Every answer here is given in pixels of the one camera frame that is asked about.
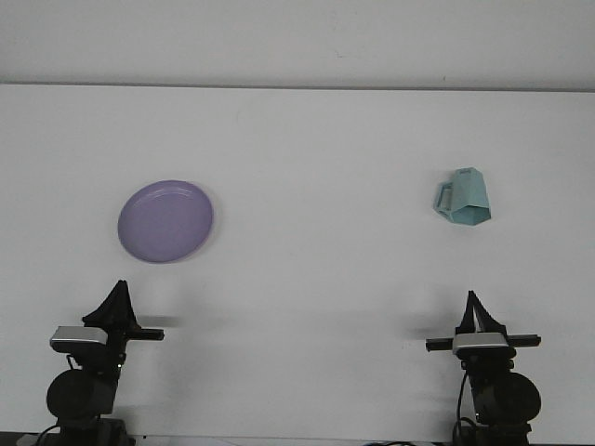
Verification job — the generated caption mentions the pale blue faceted cup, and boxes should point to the pale blue faceted cup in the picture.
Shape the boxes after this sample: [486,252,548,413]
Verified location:
[431,166,493,228]

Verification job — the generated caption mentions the pale purple round plate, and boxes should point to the pale purple round plate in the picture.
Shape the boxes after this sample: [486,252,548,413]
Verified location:
[116,179,216,266]

